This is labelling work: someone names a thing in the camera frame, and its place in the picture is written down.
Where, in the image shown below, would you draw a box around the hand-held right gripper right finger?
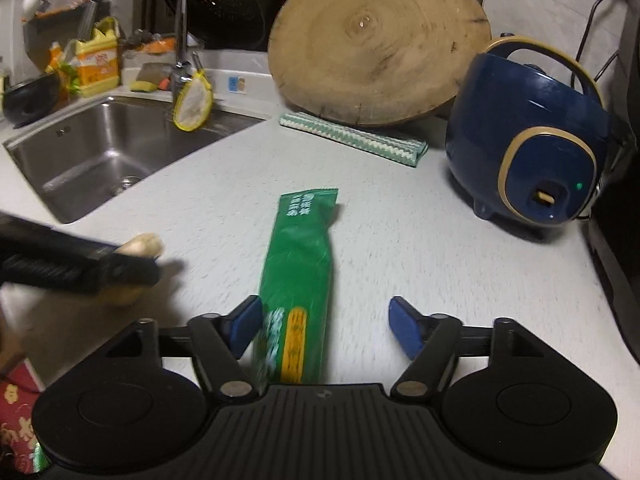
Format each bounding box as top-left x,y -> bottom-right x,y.
388,296 -> 549,402

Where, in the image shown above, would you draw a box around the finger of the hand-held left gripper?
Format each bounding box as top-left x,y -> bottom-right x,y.
0,212 -> 162,297

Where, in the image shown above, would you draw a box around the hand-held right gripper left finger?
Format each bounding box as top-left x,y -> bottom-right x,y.
102,295 -> 264,402

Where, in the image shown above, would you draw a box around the ginger root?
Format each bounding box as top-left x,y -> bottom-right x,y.
97,232 -> 166,308

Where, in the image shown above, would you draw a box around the green snack packet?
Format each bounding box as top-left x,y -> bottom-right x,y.
252,187 -> 341,396

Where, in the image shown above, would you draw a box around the stainless steel sink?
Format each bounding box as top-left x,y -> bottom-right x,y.
2,95 -> 266,226

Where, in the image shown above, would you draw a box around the red patterned mat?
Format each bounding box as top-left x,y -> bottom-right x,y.
0,362 -> 51,478

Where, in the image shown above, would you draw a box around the black bowl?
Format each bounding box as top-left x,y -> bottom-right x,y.
2,71 -> 63,128

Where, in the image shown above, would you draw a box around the green striped dish cloth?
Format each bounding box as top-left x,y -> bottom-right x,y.
279,111 -> 429,168

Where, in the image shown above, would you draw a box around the yellow round mesh scrubber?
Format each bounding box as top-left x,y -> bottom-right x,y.
172,70 -> 216,132

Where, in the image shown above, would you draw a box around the yellow detergent bottle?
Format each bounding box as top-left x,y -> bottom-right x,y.
74,16 -> 123,98

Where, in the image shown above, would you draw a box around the navy blue rice cooker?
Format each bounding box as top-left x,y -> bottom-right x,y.
445,34 -> 613,226

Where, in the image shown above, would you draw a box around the black kitchen appliance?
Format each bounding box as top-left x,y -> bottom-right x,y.
587,5 -> 640,361

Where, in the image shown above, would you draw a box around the orange cloth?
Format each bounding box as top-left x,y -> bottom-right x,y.
137,35 -> 178,56

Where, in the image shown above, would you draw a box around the chrome faucet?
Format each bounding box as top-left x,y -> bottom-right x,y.
97,0 -> 193,103

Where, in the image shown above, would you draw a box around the round wooden cutting board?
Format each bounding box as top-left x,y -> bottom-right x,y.
267,0 -> 493,128

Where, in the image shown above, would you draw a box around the dark window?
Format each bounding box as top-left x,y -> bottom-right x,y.
150,0 -> 488,53

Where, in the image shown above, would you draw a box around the black power cable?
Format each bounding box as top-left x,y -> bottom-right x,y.
575,0 -> 623,96

